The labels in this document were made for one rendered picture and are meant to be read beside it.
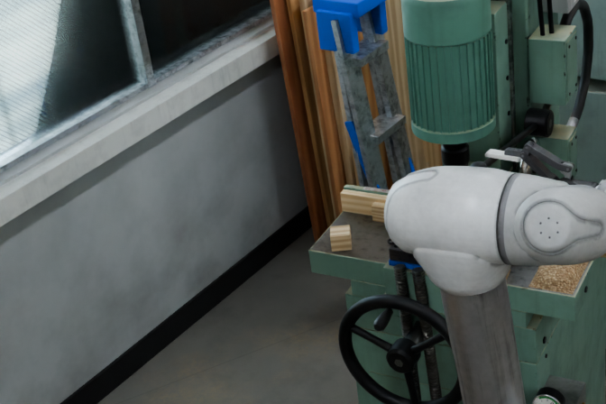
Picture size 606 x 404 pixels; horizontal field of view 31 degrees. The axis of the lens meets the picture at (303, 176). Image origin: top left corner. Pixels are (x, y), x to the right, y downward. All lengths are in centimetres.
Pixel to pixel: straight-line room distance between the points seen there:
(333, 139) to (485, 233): 230
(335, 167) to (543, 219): 241
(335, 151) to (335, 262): 142
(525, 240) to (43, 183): 191
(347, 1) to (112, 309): 124
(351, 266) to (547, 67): 60
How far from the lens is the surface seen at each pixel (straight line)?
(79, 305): 347
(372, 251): 243
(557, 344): 254
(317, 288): 395
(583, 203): 151
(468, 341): 171
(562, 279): 228
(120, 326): 362
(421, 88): 225
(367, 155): 327
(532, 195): 151
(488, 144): 244
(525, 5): 239
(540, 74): 243
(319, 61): 370
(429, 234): 158
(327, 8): 317
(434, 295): 225
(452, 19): 216
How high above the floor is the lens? 220
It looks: 28 degrees down
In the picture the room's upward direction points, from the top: 8 degrees counter-clockwise
